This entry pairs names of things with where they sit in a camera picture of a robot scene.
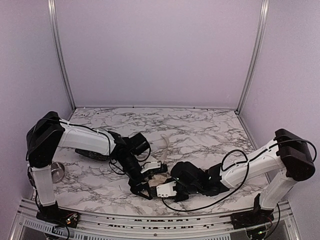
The left aluminium corner post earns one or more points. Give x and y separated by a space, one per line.
59 52

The beige and black folding umbrella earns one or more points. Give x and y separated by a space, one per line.
161 178

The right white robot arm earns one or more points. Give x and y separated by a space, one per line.
287 153

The aluminium corner post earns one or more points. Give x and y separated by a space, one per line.
59 52
258 42

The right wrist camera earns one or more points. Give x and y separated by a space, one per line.
166 190

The clear glass cup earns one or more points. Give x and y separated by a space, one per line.
57 172

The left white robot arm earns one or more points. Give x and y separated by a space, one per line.
50 133

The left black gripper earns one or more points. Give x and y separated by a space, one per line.
137 185

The right aluminium corner post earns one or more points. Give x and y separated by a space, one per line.
258 42

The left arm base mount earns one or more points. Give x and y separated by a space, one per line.
54 214

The aluminium front rail frame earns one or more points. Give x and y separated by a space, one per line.
103 226

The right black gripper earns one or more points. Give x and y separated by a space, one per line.
175 190

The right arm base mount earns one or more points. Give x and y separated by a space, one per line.
253 217

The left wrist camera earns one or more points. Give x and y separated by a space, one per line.
153 167

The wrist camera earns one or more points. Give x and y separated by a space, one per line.
153 167
166 190

